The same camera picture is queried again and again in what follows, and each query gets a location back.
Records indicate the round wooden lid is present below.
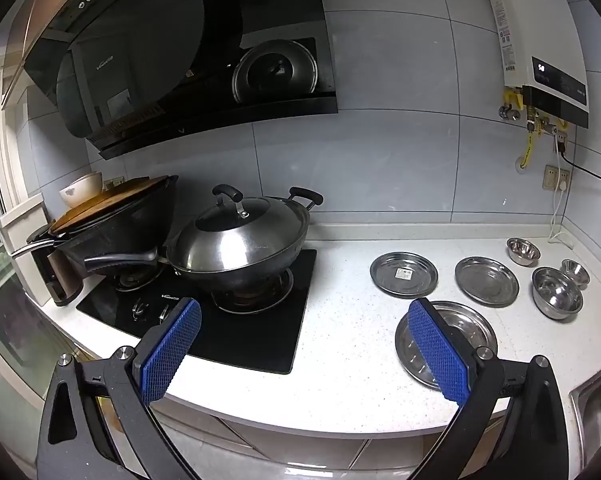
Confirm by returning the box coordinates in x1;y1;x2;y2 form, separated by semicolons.
49;175;178;235

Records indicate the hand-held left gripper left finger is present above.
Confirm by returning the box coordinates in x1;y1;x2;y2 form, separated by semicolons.
35;297;202;480

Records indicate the white ceramic bowl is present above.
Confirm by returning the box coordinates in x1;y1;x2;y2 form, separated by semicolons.
59;172;104;209

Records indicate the black range hood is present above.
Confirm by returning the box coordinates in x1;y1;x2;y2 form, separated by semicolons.
3;0;339;161

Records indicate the black power cable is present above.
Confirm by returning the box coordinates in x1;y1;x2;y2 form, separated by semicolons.
555;135;601;184

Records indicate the large steel plate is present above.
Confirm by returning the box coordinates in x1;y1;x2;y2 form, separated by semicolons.
395;301;499;392

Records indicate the small steel plate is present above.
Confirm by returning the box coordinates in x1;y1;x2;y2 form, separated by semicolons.
455;256;520;308

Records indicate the white cable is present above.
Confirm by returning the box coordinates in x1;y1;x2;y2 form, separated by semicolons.
548;150;575;247

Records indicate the beige wall socket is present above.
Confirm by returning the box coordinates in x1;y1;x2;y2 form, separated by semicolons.
544;165;571;192

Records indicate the yellow gas hose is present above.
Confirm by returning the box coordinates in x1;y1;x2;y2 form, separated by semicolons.
519;119;539;169

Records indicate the white water heater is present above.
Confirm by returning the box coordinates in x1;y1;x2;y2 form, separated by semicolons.
482;0;590;129

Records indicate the steel plate with label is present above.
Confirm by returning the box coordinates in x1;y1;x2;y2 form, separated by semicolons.
370;252;439;299

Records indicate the small steel bowl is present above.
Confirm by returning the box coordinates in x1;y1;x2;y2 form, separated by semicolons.
561;259;591;287

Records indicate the black wok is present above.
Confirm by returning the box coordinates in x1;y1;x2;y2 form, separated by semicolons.
55;177;180;281

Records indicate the steel wok lid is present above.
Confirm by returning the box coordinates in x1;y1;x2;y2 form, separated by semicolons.
173;185;311;273

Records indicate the medium steel bowl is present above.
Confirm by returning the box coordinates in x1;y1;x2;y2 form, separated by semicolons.
506;238;541;267

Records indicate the steel sink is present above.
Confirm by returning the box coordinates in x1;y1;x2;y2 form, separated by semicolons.
569;372;601;480

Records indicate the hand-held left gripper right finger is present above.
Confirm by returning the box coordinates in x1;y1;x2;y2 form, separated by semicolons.
407;297;570;480

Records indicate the white base cabinet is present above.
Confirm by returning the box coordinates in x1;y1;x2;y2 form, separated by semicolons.
150;400;506;480

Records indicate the dark countertop appliance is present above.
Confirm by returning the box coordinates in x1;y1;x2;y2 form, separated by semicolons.
28;232;85;307

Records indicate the large steel bowl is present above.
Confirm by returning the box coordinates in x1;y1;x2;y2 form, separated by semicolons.
532;266;584;320

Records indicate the black glass gas stove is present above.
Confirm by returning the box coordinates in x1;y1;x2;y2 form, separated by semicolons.
75;248;317;375

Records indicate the steel wok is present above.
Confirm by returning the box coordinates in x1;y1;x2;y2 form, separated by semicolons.
168;187;325;295

